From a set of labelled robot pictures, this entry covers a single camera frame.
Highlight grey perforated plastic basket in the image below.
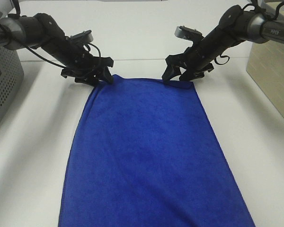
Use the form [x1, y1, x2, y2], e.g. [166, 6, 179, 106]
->
[0, 47, 24, 122]

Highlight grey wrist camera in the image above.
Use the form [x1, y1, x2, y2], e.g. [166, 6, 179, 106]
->
[175, 26, 203, 42]
[69, 30, 93, 44]

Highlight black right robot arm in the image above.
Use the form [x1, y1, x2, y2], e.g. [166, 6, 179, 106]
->
[162, 1, 284, 82]

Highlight beige storage box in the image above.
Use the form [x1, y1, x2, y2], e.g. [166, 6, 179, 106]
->
[246, 0, 284, 118]

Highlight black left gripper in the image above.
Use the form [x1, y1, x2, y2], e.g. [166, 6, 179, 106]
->
[60, 53, 114, 87]

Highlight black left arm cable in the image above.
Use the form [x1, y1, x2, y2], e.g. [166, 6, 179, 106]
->
[0, 0, 102, 69]

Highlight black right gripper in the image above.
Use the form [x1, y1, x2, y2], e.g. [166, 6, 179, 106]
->
[162, 47, 214, 82]

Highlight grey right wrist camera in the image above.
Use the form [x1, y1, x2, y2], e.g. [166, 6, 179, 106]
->
[175, 26, 203, 42]

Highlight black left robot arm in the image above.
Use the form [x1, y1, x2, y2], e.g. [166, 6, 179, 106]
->
[0, 13, 114, 87]

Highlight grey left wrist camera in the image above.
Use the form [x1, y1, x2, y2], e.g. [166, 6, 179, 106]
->
[69, 30, 93, 44]

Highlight blue microfibre towel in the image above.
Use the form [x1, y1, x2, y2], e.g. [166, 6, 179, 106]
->
[58, 75, 254, 227]

